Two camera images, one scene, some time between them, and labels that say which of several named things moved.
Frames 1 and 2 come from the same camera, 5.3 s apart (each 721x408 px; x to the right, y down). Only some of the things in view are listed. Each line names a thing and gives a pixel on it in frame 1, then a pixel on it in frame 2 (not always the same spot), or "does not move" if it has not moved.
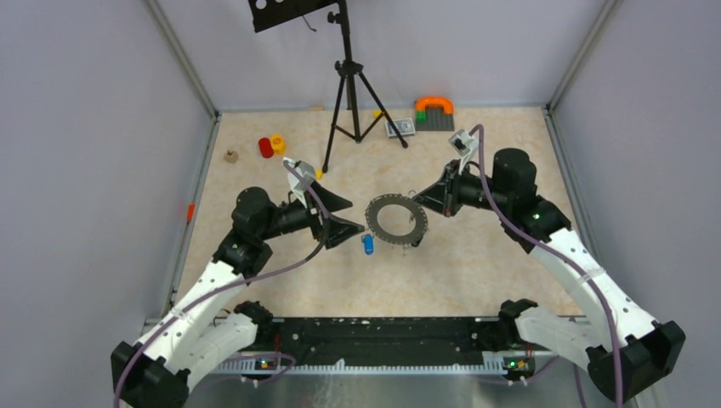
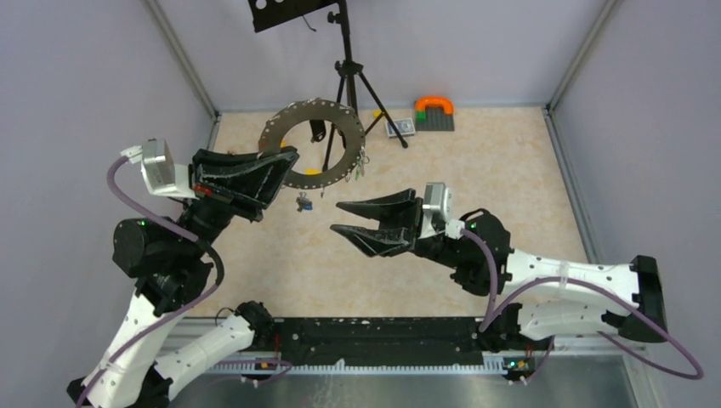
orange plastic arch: [422, 103] does not move
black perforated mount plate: [275, 13] does not move
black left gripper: [333, 230] -> [243, 181]
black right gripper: [445, 196] -> [401, 207]
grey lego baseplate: [436, 120] does not move
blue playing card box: [405, 127] does not move
